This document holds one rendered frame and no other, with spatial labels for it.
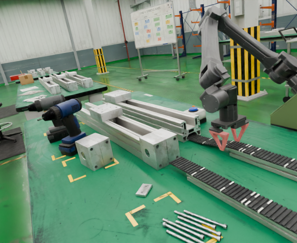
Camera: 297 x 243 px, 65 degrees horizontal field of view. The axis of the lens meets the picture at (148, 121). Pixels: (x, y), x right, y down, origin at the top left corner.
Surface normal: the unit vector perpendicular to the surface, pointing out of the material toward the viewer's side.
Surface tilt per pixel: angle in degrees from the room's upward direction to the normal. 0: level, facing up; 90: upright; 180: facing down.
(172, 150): 90
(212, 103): 90
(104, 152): 90
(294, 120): 90
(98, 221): 0
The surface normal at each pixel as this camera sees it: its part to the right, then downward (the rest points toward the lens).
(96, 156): 0.67, 0.15
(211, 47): 0.32, -0.57
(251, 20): 0.47, 0.22
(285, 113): -0.84, 0.30
